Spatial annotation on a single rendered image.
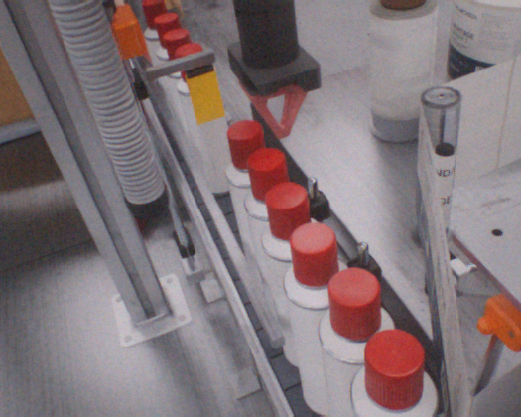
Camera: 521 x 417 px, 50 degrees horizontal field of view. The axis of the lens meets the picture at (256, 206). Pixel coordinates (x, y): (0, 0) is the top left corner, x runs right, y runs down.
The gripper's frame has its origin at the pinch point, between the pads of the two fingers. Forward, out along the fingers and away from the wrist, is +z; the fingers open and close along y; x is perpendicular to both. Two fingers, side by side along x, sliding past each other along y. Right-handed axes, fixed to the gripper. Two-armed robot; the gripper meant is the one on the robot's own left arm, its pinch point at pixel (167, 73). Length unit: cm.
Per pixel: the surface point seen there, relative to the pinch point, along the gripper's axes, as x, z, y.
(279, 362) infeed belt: -39, 40, -3
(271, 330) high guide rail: -46, 36, -3
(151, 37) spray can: -13.3, -2.3, -1.6
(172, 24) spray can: -21.6, -0.5, 0.8
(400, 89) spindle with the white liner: -24.7, 17.3, 26.2
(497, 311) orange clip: -65, 35, 7
